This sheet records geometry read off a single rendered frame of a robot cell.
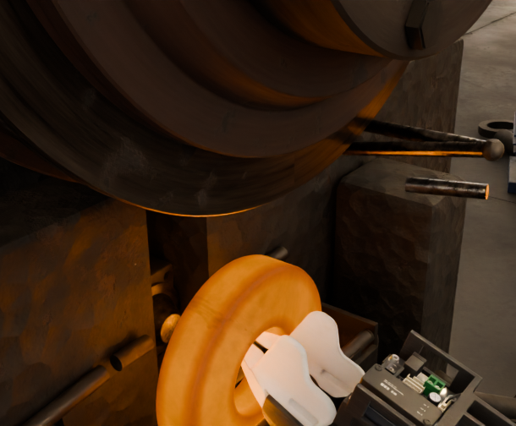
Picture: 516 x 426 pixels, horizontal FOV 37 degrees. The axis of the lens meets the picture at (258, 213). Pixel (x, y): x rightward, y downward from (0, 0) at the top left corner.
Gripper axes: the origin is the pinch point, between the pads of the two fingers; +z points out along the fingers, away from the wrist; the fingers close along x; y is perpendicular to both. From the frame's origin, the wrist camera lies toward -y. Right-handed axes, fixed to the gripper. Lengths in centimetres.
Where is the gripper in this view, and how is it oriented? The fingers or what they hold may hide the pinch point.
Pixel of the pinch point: (249, 352)
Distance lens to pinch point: 55.4
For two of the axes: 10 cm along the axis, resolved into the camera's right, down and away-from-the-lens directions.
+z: -7.6, -5.2, 3.9
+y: 2.4, -7.8, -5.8
